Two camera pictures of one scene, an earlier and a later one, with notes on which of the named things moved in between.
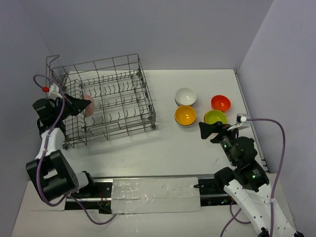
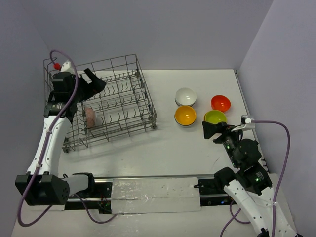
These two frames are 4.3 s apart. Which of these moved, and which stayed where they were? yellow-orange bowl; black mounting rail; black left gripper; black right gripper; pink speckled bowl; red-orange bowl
Moved: black left gripper; pink speckled bowl
Stayed: black right gripper; black mounting rail; red-orange bowl; yellow-orange bowl
